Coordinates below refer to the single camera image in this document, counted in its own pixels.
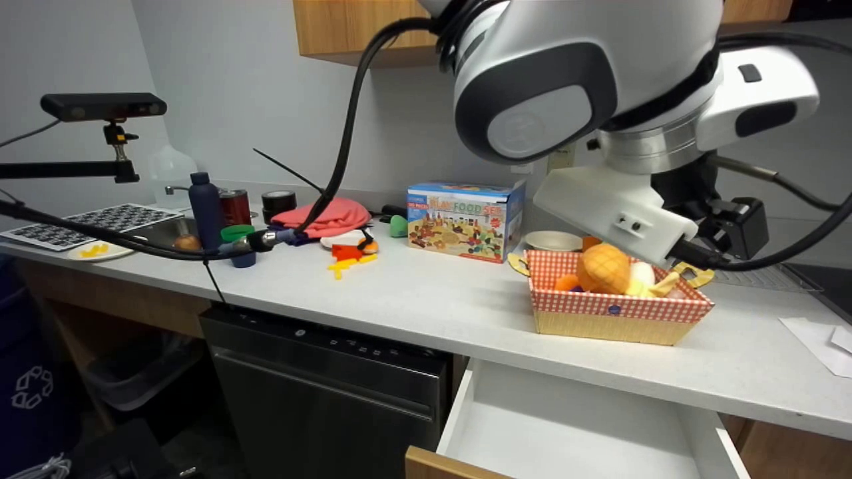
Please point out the red fries toy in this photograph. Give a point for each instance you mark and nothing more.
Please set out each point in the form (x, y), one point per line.
(350, 252)

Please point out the colourful toy food box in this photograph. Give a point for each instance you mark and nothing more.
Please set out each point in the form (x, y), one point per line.
(463, 220)

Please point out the wooden front white drawer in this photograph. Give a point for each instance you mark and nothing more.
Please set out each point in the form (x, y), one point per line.
(513, 425)

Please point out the black stereo camera on stand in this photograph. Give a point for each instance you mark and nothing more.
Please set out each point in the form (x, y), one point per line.
(77, 108)

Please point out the red cloth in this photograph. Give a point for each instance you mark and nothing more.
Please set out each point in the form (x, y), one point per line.
(335, 220)

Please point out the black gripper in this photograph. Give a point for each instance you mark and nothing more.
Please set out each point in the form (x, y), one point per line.
(730, 229)

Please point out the black can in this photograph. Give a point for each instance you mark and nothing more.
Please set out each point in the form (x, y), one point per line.
(278, 203)

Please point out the stainless steel dishwasher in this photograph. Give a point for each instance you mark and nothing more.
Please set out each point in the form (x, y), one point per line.
(323, 402)

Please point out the orange stuffed pineapple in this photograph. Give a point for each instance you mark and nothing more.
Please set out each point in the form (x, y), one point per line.
(604, 269)

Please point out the dark blue water bottle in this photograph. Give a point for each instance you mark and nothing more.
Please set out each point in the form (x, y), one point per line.
(205, 208)

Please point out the red checkered wicker basket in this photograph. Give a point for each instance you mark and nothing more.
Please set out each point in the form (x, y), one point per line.
(607, 319)

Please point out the dark red can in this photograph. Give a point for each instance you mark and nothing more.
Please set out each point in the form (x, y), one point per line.
(234, 207)

